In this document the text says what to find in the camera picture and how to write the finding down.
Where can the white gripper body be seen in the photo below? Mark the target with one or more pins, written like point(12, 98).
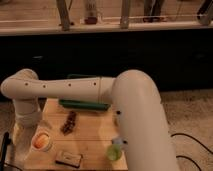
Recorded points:
point(22, 136)

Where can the orange red apple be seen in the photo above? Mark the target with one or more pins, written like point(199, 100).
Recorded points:
point(41, 141)

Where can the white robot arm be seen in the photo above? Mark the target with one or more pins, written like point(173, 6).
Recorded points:
point(134, 96)

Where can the white paper cup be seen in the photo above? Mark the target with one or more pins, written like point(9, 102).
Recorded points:
point(42, 149)

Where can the green plastic cup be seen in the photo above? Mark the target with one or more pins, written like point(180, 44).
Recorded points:
point(114, 152)

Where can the black stand at left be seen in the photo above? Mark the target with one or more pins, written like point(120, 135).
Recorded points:
point(5, 143)

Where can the green plastic tray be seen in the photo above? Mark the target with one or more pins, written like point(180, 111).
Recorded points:
point(82, 104)

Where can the black rectangular sponge block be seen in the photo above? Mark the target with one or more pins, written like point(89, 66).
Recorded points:
point(67, 158)

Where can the blue cloth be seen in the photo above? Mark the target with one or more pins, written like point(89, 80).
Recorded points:
point(118, 141)

